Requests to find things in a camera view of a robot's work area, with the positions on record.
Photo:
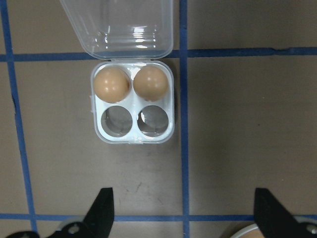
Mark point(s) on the white round plate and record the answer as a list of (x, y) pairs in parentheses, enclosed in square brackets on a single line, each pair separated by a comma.
[(241, 226)]

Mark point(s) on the clear plastic egg box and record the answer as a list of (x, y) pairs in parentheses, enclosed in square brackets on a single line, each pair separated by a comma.
[(132, 105)]

